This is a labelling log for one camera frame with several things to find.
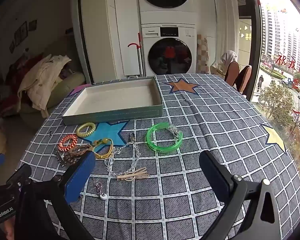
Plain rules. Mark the metal hair clip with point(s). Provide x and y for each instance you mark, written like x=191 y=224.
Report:
x=60 y=157

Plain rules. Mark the green translucent bangle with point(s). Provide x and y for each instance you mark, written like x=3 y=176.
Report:
x=150 y=140

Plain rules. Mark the white tall cabinet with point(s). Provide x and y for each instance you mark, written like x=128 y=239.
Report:
x=102 y=30

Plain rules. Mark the white cloth on chair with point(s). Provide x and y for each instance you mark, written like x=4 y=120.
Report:
x=228 y=57

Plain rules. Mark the dark red clothes pile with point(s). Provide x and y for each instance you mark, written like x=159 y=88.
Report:
x=22 y=62

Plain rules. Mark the green shallow tray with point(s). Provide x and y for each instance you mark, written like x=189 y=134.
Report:
x=115 y=97

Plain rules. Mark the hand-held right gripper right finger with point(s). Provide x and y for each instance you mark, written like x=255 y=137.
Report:
x=215 y=177

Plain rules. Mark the pole with red hook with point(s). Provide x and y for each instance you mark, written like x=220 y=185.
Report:
x=139 y=55

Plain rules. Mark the black window frame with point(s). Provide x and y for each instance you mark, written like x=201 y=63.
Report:
x=255 y=42

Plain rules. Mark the brown chair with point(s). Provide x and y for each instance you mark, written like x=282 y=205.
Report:
x=245 y=78
x=232 y=73

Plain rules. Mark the beige jacket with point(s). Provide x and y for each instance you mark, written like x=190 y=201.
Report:
x=45 y=80

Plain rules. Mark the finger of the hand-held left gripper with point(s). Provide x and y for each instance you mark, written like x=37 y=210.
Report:
x=20 y=176

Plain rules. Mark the large picture frame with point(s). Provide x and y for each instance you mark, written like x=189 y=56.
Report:
x=20 y=33

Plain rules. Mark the red window decal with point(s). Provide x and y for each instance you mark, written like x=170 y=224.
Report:
x=287 y=60

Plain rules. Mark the small picture frame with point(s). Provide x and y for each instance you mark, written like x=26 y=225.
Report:
x=32 y=25

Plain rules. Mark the white dryer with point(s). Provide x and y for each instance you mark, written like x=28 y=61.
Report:
x=165 y=7

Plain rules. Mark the grey checked star tablecloth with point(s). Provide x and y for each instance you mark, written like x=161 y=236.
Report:
x=190 y=155

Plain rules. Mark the checkered board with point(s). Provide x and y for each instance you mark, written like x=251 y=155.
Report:
x=202 y=55

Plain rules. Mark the pale green sofa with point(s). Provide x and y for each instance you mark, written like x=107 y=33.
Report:
x=65 y=85

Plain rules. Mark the white washing machine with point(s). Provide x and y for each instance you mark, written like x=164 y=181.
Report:
x=170 y=35

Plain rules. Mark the small brown wall plaque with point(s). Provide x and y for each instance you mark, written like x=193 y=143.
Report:
x=69 y=30

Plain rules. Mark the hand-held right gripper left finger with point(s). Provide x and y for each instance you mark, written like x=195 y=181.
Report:
x=82 y=177

